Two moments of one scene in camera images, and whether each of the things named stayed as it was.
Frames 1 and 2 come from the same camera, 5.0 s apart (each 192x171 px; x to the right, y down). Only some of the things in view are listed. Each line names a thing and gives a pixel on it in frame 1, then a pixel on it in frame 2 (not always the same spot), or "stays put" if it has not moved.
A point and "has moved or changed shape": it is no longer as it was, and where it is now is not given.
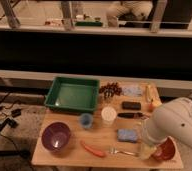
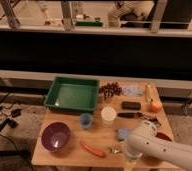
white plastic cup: (108, 115) stays put
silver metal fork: (115, 151) has moved or changed shape
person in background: (136, 10) stays put
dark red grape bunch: (109, 90) stays put
